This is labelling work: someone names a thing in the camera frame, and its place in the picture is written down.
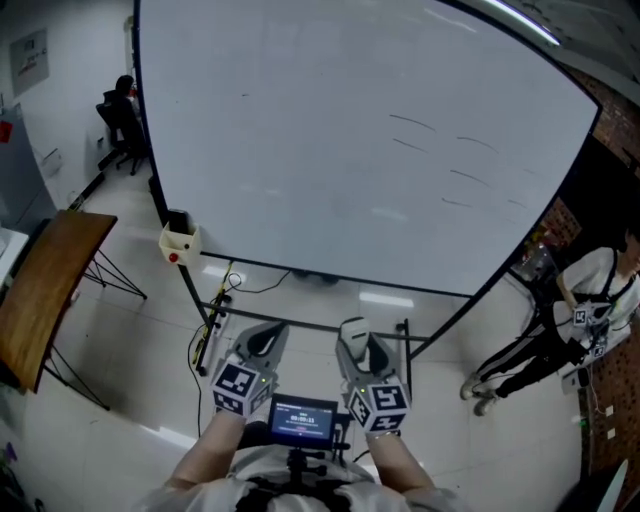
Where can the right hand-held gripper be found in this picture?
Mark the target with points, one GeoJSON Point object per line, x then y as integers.
{"type": "Point", "coordinates": [385, 406]}

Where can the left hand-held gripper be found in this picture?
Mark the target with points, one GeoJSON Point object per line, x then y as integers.
{"type": "Point", "coordinates": [240, 390]}

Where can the white whiteboard eraser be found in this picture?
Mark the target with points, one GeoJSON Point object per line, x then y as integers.
{"type": "Point", "coordinates": [354, 334]}

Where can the white whiteboard with black frame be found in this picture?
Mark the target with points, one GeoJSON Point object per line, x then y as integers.
{"type": "Point", "coordinates": [325, 150]}

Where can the person's left forearm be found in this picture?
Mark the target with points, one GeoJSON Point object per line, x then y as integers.
{"type": "Point", "coordinates": [210, 447]}

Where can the person's right forearm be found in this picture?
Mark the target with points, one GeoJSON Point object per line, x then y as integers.
{"type": "Point", "coordinates": [400, 460]}

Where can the small black chest monitor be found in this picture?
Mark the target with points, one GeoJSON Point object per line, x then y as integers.
{"type": "Point", "coordinates": [301, 421]}

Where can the cream plastic holder box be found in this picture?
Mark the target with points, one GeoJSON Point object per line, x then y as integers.
{"type": "Point", "coordinates": [181, 247]}

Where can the black rectangular block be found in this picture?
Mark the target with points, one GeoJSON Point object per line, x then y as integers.
{"type": "Point", "coordinates": [178, 221]}

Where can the person's white shirt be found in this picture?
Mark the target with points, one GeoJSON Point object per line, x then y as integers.
{"type": "Point", "coordinates": [210, 497]}

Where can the black storage cart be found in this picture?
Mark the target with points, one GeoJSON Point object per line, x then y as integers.
{"type": "Point", "coordinates": [537, 255]}

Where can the small white device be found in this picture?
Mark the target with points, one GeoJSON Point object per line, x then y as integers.
{"type": "Point", "coordinates": [576, 381]}

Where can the wooden table with black legs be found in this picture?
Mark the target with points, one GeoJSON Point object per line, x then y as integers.
{"type": "Point", "coordinates": [45, 295]}

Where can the black office chair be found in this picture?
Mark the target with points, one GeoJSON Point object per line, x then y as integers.
{"type": "Point", "coordinates": [120, 135]}

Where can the white curved board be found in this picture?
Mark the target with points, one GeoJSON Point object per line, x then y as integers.
{"type": "Point", "coordinates": [614, 487]}

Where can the grey cabinet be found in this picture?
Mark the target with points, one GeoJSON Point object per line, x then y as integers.
{"type": "Point", "coordinates": [22, 170]}

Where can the ceiling light strip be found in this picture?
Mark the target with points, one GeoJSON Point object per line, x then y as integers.
{"type": "Point", "coordinates": [525, 20]}

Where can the black monitor mount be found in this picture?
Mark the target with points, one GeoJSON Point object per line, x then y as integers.
{"type": "Point", "coordinates": [306, 465]}

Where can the wall poster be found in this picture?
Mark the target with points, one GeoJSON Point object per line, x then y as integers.
{"type": "Point", "coordinates": [29, 62]}

